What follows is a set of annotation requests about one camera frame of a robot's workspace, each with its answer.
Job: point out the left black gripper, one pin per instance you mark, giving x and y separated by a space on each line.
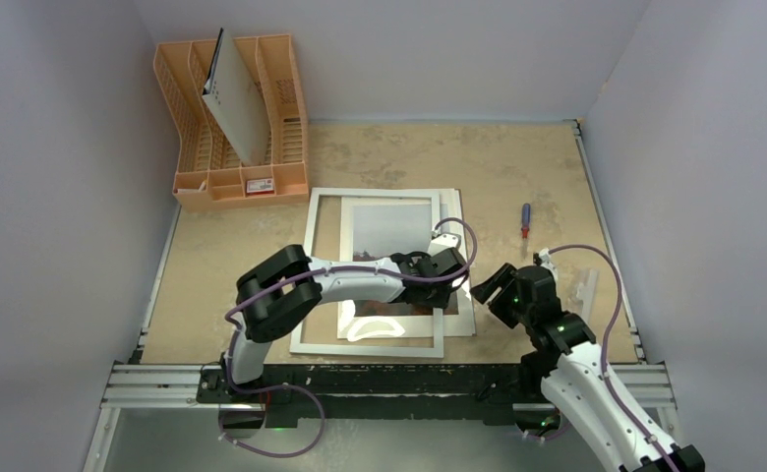
439 301

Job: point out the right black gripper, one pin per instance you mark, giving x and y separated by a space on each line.
500 290

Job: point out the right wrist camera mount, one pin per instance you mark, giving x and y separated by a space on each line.
543 259

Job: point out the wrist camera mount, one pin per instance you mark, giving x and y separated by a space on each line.
442 241
543 259

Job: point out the blue handled screwdriver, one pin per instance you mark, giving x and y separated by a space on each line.
525 225

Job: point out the small red white box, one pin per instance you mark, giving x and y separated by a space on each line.
259 187

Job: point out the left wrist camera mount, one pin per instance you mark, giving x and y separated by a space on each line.
442 241

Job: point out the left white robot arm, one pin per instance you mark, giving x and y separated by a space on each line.
279 293

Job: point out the matted photo print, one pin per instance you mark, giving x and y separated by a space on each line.
375 228

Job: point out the white board in organizer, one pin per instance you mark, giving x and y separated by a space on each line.
235 102

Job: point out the white picture frame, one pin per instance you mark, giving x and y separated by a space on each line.
317 335

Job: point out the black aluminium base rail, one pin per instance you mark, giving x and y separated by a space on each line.
492 394

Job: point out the orange plastic file organizer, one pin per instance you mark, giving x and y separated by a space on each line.
210 175

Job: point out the clear plastic screwdriver packaging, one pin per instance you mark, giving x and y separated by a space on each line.
585 293

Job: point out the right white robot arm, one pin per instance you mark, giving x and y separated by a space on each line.
570 369

